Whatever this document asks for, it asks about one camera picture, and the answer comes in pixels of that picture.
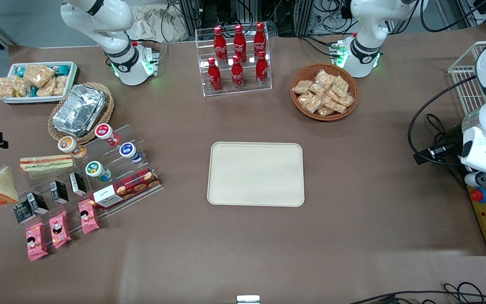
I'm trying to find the red tartan cookie box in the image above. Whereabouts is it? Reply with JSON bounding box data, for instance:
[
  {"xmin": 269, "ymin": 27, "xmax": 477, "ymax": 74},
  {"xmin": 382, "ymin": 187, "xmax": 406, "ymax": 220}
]
[{"xmin": 90, "ymin": 168, "xmax": 162, "ymax": 210}]

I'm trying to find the black floor cable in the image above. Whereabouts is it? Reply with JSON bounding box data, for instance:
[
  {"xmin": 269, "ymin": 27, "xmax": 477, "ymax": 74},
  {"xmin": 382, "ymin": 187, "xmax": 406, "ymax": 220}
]
[{"xmin": 348, "ymin": 282, "xmax": 486, "ymax": 304}]

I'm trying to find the green-lid yoghurt cup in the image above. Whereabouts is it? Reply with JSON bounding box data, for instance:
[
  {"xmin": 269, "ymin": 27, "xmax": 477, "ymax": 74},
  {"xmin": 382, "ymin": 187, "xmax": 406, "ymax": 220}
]
[{"xmin": 85, "ymin": 161, "xmax": 112, "ymax": 182}]

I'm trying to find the small black carton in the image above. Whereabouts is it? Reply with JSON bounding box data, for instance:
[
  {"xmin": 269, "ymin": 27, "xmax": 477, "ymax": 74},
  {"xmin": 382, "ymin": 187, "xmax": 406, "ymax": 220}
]
[
  {"xmin": 50, "ymin": 181, "xmax": 70, "ymax": 204},
  {"xmin": 70, "ymin": 172, "xmax": 87, "ymax": 196},
  {"xmin": 13, "ymin": 201, "xmax": 36, "ymax": 224},
  {"xmin": 27, "ymin": 192, "xmax": 49, "ymax": 215}
]

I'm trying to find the clear acrylic bottle rack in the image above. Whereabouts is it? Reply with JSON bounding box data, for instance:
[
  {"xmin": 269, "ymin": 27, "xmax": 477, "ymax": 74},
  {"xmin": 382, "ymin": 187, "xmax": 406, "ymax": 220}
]
[{"xmin": 195, "ymin": 23, "xmax": 272, "ymax": 98}]

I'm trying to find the aluminium equipment frame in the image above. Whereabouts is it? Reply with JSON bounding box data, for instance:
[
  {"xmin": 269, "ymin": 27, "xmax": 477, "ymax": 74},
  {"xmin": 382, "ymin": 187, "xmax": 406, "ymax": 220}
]
[{"xmin": 178, "ymin": 0, "xmax": 353, "ymax": 37}]

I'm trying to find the pink snack packet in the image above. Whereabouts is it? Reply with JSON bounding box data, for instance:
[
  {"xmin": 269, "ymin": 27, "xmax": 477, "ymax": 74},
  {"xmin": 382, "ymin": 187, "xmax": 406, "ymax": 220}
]
[
  {"xmin": 49, "ymin": 211, "xmax": 72, "ymax": 249},
  {"xmin": 78, "ymin": 199, "xmax": 100, "ymax": 235},
  {"xmin": 25, "ymin": 223, "xmax": 49, "ymax": 261}
]

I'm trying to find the crumpled beige cloth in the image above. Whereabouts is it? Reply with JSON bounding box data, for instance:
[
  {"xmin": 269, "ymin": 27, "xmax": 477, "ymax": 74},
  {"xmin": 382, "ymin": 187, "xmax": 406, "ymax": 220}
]
[{"xmin": 132, "ymin": 4, "xmax": 189, "ymax": 43}]

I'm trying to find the blue-lid yoghurt cup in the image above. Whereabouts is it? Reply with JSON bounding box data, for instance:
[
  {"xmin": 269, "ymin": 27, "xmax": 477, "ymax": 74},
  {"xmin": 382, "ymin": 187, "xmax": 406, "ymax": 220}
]
[{"xmin": 119, "ymin": 142, "xmax": 143, "ymax": 164}]

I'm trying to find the red-lid yoghurt cup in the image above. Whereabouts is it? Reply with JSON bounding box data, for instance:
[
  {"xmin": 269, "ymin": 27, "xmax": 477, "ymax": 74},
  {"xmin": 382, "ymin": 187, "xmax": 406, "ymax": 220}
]
[{"xmin": 95, "ymin": 123, "xmax": 121, "ymax": 147}]

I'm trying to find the round wicker snack basket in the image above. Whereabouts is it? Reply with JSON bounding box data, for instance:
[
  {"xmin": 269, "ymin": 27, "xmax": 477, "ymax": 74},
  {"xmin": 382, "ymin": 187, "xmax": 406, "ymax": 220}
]
[{"xmin": 290, "ymin": 62, "xmax": 359, "ymax": 122}]

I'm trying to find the clear-wrapped rice cracker pack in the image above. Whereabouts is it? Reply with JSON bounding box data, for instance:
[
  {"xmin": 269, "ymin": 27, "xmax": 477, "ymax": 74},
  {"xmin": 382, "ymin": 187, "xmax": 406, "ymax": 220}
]
[
  {"xmin": 0, "ymin": 77, "xmax": 16, "ymax": 100},
  {"xmin": 36, "ymin": 80, "xmax": 57, "ymax": 98},
  {"xmin": 53, "ymin": 75, "xmax": 68, "ymax": 97},
  {"xmin": 13, "ymin": 76, "xmax": 30, "ymax": 98},
  {"xmin": 24, "ymin": 64, "xmax": 56, "ymax": 88}
]

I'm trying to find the black background cable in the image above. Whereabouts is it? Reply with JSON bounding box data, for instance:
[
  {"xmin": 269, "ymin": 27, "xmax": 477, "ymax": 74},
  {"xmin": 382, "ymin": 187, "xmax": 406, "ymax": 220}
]
[{"xmin": 419, "ymin": 0, "xmax": 486, "ymax": 33}]

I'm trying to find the clear acrylic tiered stand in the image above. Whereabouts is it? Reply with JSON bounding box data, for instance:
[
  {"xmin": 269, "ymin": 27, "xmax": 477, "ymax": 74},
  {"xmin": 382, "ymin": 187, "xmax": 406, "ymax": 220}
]
[{"xmin": 13, "ymin": 124, "xmax": 163, "ymax": 250}]

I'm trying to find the brown table cover sheet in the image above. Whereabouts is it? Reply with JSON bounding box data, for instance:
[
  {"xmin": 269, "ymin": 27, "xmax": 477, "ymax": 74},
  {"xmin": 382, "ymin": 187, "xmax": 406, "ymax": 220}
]
[{"xmin": 0, "ymin": 23, "xmax": 486, "ymax": 304}]

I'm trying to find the wicker basket with foil container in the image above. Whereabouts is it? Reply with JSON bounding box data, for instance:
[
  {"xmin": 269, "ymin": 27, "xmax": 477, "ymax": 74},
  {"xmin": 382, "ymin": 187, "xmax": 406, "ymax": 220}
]
[{"xmin": 48, "ymin": 82, "xmax": 115, "ymax": 145}]

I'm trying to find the beige plastic tray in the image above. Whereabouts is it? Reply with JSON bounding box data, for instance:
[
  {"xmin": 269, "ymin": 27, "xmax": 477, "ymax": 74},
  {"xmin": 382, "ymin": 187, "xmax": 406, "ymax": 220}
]
[{"xmin": 207, "ymin": 142, "xmax": 305, "ymax": 207}]

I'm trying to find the white rectangular plastic bin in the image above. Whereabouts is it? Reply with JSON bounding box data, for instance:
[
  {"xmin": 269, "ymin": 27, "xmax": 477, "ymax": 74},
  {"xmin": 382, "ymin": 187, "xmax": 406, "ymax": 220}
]
[{"xmin": 3, "ymin": 62, "xmax": 79, "ymax": 105}]

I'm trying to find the orange-lid yoghurt cup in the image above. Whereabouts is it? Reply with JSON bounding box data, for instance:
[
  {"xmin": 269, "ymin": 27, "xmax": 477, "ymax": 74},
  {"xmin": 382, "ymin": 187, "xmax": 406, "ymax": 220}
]
[{"xmin": 57, "ymin": 136, "xmax": 86, "ymax": 159}]

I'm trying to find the silver foil food container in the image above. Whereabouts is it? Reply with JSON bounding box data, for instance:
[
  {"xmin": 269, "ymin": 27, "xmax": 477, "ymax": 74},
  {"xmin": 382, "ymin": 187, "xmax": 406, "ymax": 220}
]
[{"xmin": 52, "ymin": 84, "xmax": 108, "ymax": 137}]

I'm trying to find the black power cord with plug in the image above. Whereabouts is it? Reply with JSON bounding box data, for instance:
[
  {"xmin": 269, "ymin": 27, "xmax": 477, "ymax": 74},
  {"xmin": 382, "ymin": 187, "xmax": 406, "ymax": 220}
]
[{"xmin": 426, "ymin": 113, "xmax": 467, "ymax": 188}]

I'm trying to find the red cola bottle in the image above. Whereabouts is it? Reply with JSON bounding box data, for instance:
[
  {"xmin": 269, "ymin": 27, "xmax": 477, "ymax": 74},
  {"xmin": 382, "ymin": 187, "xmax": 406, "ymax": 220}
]
[
  {"xmin": 208, "ymin": 58, "xmax": 222, "ymax": 92},
  {"xmin": 213, "ymin": 26, "xmax": 228, "ymax": 64},
  {"xmin": 233, "ymin": 24, "xmax": 247, "ymax": 63},
  {"xmin": 231, "ymin": 55, "xmax": 244, "ymax": 88},
  {"xmin": 256, "ymin": 51, "xmax": 269, "ymax": 87},
  {"xmin": 254, "ymin": 22, "xmax": 267, "ymax": 57}
]

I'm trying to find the rectangular wrapped sandwich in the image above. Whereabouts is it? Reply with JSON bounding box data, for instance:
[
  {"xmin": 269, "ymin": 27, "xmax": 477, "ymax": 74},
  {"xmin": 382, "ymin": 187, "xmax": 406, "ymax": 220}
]
[{"xmin": 19, "ymin": 155, "xmax": 75, "ymax": 178}]

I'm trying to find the white wire rack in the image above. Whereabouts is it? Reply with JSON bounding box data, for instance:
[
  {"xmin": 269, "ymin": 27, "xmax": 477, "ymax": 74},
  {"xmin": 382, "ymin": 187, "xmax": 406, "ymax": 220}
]
[{"xmin": 447, "ymin": 41, "xmax": 486, "ymax": 117}]

